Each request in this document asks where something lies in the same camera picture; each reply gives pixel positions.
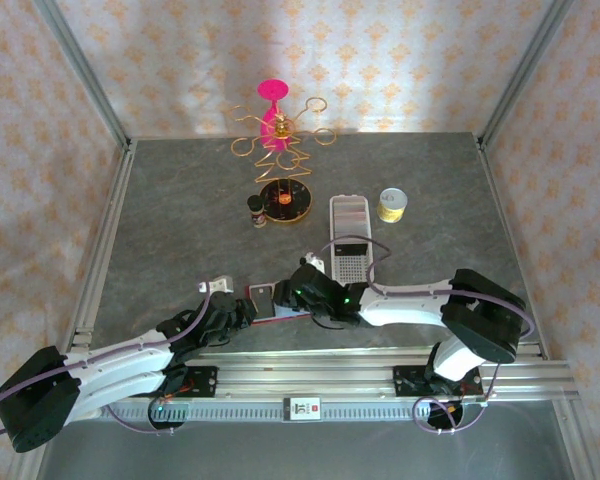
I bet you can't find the aluminium table side rail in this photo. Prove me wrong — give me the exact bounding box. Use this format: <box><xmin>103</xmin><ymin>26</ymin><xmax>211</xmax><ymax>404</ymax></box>
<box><xmin>64</xmin><ymin>139</ymin><xmax>139</xmax><ymax>351</ymax></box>
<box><xmin>477</xmin><ymin>137</ymin><xmax>551</xmax><ymax>360</ymax></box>

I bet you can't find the white label tag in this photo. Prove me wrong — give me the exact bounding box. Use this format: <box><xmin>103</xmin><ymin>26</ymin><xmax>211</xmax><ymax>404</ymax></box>
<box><xmin>283</xmin><ymin>396</ymin><xmax>323</xmax><ymax>423</ymax></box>

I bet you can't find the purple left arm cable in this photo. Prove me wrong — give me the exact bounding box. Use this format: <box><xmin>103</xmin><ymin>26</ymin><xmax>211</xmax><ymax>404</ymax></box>
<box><xmin>0</xmin><ymin>281</ymin><xmax>216</xmax><ymax>441</ymax></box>

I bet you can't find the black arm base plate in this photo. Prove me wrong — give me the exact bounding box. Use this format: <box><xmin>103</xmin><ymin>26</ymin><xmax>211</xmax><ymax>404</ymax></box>
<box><xmin>392</xmin><ymin>364</ymin><xmax>484</xmax><ymax>400</ymax></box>
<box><xmin>149</xmin><ymin>366</ymin><xmax>220</xmax><ymax>400</ymax></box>

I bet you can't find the white perforated plastic tray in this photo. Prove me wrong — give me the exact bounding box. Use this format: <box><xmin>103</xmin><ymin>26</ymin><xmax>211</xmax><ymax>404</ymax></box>
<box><xmin>328</xmin><ymin>194</ymin><xmax>371</xmax><ymax>284</ymax></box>

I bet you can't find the yellow tin can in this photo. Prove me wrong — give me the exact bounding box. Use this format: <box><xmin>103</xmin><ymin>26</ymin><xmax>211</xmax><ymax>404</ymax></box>
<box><xmin>377</xmin><ymin>187</ymin><xmax>410</xmax><ymax>224</ymax></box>

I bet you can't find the grey slotted cable duct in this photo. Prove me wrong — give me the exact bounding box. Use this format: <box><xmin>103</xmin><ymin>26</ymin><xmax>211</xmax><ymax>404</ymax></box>
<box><xmin>99</xmin><ymin>399</ymin><xmax>486</xmax><ymax>424</ymax></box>

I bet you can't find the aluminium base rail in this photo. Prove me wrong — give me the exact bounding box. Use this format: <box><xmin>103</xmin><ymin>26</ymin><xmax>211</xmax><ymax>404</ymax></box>
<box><xmin>97</xmin><ymin>349</ymin><xmax>580</xmax><ymax>402</ymax></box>

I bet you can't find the gold wire glass rack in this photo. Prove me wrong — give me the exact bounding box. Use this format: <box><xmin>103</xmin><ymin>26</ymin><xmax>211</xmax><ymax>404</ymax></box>
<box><xmin>229</xmin><ymin>97</ymin><xmax>337</xmax><ymax>225</ymax></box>

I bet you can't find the pink wine glass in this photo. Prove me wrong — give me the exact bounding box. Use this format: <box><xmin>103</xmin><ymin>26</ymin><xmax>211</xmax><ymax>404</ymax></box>
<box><xmin>257</xmin><ymin>78</ymin><xmax>290</xmax><ymax>153</ymax></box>

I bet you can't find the aluminium frame post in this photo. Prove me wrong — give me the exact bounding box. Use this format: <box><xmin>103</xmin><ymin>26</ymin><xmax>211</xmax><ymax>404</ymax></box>
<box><xmin>477</xmin><ymin>0</ymin><xmax>576</xmax><ymax>151</ymax></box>
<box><xmin>32</xmin><ymin>0</ymin><xmax>134</xmax><ymax>151</ymax></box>

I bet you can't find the small dark bottle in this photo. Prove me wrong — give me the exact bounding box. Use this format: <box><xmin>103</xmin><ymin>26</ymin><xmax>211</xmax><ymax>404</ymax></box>
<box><xmin>247</xmin><ymin>194</ymin><xmax>268</xmax><ymax>230</ymax></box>

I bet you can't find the grey metal sheet panel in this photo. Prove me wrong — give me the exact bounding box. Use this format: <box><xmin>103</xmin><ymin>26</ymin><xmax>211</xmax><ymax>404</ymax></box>
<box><xmin>32</xmin><ymin>402</ymin><xmax>589</xmax><ymax>480</ymax></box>

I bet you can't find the red card holder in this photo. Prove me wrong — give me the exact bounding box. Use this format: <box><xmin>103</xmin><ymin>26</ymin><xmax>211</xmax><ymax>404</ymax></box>
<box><xmin>244</xmin><ymin>282</ymin><xmax>311</xmax><ymax>327</ymax></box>

